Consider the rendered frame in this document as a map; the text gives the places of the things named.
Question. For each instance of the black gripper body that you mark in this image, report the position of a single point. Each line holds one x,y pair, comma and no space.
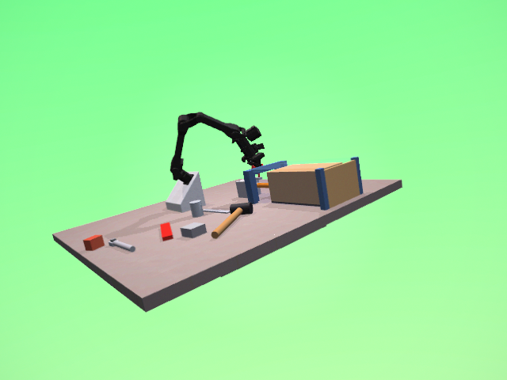
251,155

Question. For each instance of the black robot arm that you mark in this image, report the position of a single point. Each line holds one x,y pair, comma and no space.
231,130

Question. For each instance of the black mallet with wooden handle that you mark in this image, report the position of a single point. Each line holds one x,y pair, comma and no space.
235,210

